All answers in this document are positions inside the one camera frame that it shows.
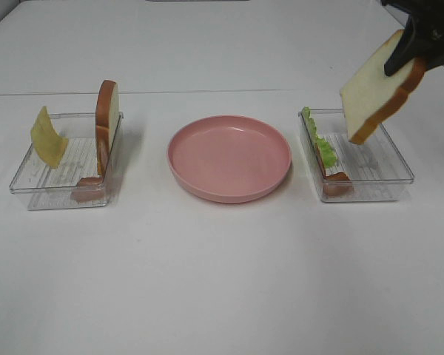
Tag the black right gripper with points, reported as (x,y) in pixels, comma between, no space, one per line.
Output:
(423,35)

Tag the bread slice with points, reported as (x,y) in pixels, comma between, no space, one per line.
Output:
(106,122)
(370,96)

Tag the green lettuce leaf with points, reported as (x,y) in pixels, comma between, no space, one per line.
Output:
(324,149)

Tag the bacon strip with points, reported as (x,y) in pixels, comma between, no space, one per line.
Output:
(335,185)
(92,188)

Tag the yellow cheese slice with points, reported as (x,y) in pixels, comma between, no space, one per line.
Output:
(48,144)

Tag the clear right plastic container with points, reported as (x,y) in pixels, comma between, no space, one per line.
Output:
(377,170)

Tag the clear plastic container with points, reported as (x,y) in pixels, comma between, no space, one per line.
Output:
(40,187)
(377,170)

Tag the pink round plate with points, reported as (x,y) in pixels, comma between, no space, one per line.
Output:
(229,158)

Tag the clear left plastic container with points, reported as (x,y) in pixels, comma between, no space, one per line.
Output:
(40,187)

